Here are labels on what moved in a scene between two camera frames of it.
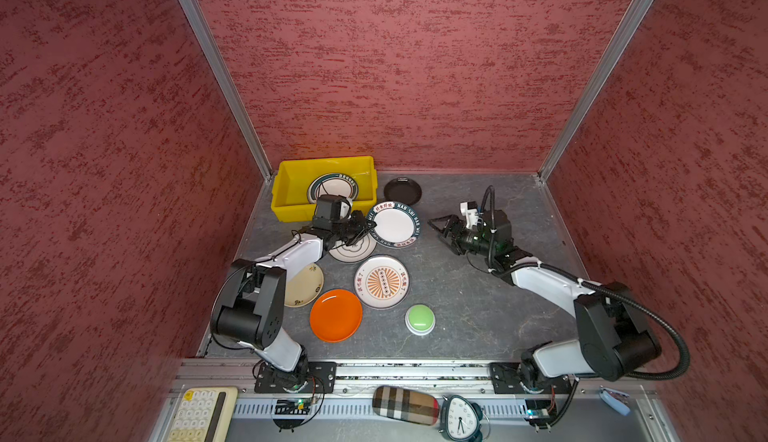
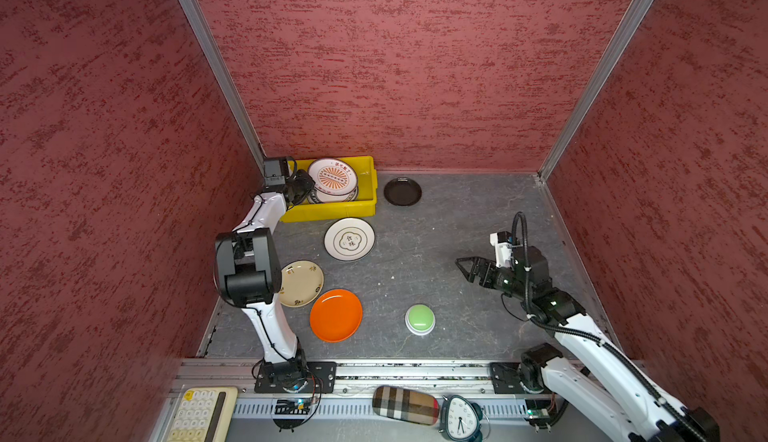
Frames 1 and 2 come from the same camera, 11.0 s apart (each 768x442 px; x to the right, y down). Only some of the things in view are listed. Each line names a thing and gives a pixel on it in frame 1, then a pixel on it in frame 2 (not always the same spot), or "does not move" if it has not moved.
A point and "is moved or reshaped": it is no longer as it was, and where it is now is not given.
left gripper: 361,224 → 309,184
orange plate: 335,315 does not move
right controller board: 537,409 does not move
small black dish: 402,189 does not move
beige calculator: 204,414 does not move
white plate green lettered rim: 398,225 is moved or reshaped
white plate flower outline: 357,252 does not move
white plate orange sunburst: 382,282 → 333,176
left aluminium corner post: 193,5 does not move
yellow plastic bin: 289,193 does not move
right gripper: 457,237 → 487,268
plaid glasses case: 405,405 does not move
